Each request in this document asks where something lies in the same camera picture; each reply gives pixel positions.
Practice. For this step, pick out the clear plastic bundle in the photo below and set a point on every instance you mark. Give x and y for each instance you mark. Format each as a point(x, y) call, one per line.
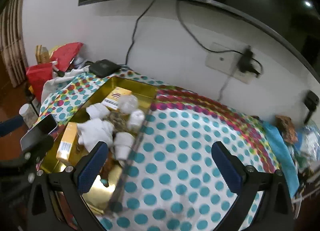
point(127, 104)

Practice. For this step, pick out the blue cloth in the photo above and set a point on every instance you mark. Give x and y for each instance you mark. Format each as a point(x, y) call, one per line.
point(283, 156)

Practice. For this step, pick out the white towel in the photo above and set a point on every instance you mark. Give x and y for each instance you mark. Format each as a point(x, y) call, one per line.
point(93, 131)

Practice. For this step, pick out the yellow box in tin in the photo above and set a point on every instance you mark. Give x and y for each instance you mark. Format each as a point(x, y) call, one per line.
point(68, 150)

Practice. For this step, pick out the clear plastic bag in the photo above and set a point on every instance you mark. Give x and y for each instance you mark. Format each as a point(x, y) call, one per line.
point(306, 150)

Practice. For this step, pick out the grey white sock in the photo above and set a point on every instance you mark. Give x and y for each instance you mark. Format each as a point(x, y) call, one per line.
point(123, 143)

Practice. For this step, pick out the white wall socket plate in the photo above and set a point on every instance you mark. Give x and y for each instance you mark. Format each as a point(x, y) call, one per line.
point(226, 62)

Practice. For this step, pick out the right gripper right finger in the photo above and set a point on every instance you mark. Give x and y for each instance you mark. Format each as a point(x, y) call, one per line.
point(230, 167)

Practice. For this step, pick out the smartphone on left gripper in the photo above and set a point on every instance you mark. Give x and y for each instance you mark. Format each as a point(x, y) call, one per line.
point(40, 130)

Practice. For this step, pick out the gold metal tin box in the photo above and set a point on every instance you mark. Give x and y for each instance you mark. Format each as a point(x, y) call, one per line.
point(107, 180)

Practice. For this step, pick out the red bag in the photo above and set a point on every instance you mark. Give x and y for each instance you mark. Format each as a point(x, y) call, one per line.
point(63, 55)

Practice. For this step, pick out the black set-top box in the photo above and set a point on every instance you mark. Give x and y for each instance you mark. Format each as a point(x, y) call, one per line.
point(103, 68)

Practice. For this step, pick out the small white sock roll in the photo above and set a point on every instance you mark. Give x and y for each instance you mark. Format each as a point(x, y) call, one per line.
point(135, 120)

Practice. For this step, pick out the black power adapter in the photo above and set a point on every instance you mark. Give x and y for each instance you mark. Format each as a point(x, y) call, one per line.
point(245, 65)

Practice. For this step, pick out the brown patterned item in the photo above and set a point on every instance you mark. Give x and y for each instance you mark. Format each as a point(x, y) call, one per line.
point(287, 129)

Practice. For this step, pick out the yellow medicine box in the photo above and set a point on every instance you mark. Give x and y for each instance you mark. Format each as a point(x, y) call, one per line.
point(111, 101)

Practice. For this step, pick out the brown yarn ball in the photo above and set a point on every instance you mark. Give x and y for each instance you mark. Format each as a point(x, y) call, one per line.
point(119, 121)

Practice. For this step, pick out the white pill bottle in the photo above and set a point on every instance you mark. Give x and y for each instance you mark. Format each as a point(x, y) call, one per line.
point(28, 114)

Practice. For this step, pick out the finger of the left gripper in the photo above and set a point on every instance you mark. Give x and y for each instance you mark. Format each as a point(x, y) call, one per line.
point(10, 125)

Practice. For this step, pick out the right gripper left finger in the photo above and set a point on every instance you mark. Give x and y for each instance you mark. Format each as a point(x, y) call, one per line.
point(89, 166)

